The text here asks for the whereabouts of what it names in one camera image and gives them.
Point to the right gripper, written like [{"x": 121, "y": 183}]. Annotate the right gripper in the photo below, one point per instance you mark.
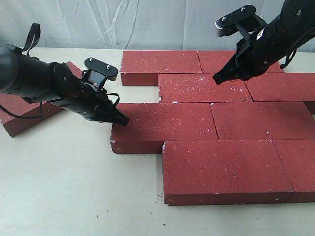
[{"x": 267, "y": 47}]

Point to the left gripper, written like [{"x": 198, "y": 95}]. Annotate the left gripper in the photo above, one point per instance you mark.
[{"x": 93, "y": 105}]

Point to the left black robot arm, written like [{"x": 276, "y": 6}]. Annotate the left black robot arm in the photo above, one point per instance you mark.
[{"x": 36, "y": 82}]

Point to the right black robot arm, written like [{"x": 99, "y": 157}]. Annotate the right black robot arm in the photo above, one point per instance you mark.
[{"x": 297, "y": 18}]

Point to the back right base brick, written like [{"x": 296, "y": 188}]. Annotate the back right base brick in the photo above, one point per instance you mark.
[{"x": 214, "y": 61}]

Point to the base brick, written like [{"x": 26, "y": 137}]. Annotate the base brick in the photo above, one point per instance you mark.
[
  {"x": 214, "y": 61},
  {"x": 142, "y": 68}
]

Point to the right second-row brick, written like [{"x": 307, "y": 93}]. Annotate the right second-row brick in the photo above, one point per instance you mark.
[{"x": 282, "y": 87}]

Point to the back left base brick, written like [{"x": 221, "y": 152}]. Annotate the back left base brick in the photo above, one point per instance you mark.
[{"x": 142, "y": 68}]

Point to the right third-row brick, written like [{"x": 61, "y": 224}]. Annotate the right third-row brick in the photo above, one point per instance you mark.
[{"x": 263, "y": 121}]

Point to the front large red brick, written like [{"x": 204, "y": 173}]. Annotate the front large red brick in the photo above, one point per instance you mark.
[{"x": 226, "y": 172}]

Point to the grey fabric backdrop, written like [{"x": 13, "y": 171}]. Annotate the grey fabric backdrop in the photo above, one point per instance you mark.
[{"x": 125, "y": 24}]

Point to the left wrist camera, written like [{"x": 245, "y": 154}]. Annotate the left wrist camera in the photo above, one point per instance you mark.
[{"x": 98, "y": 73}]

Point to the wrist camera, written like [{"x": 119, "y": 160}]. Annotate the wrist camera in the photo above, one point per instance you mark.
[
  {"x": 243, "y": 20},
  {"x": 98, "y": 73}
]

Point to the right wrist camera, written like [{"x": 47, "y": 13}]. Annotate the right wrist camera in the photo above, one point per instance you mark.
[{"x": 243, "y": 20}]

